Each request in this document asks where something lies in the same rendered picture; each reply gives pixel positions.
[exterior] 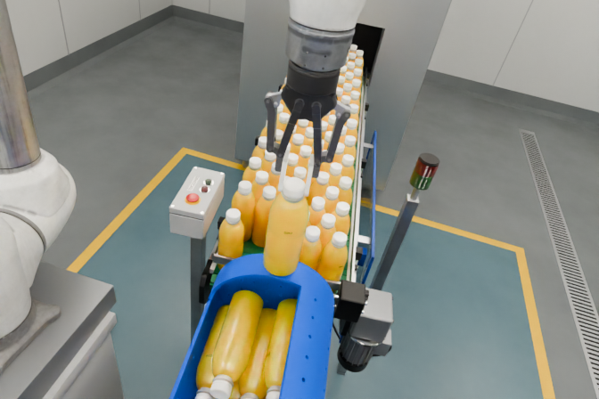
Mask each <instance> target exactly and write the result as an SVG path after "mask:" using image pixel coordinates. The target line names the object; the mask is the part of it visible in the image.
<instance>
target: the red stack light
mask: <svg viewBox="0 0 599 399"><path fill-rule="evenodd" d="M438 167H439V166H436V167H429V166H426V165H424V164H423V163H422V162H421V161H420V160H419V158H418V160H417V161H416V164H415V167H414V170H415V172H416V173H417V174H418V175H421V176H423V177H433V176H435V174H436V171H437V169H438Z"/></svg>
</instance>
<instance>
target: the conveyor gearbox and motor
mask: <svg viewBox="0 0 599 399"><path fill-rule="evenodd" d="M365 289H367V290H369V297H368V300H367V301H366V302H367V305H365V309H364V313H362V314H361V315H360V318H359V320H358V322H351V324H350V326H349V330H348V332H347V335H346V336H343V337H342V339H341V344H340V347H339V349H338V353H337V356H338V360H339V362H340V364H341V366H342V367H343V368H344V369H346V370H347V371H351V372H360V371H362V370H364V369H365V368H366V366H367V364H368V363H369V361H370V359H371V358H372V356H386V354H387V353H388V352H389V351H390V350H391V348H392V345H391V330H390V327H391V325H392V323H393V322H394V320H393V313H392V311H393V310H392V306H393V304H392V300H393V296H392V294H391V293H389V292H384V291H380V290H376V289H369V288H365ZM332 326H333V328H334V331H335V333H336V335H337V336H338V338H339V339H340V338H341V336H340V335H339V333H338V331H337V330H336V328H335V326H334V323H333V321H332Z"/></svg>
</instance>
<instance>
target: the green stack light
mask: <svg viewBox="0 0 599 399"><path fill-rule="evenodd" d="M433 177H434V176H433ZM433 177H423V176H421V175H418V174H417V173H416V172H415V170H414V171H413V173H412V175H411V177H410V180H409V182H410V184H411V185H412V186H413V187H415V189H418V190H427V189H429V187H430V185H431V182H432V179H433Z"/></svg>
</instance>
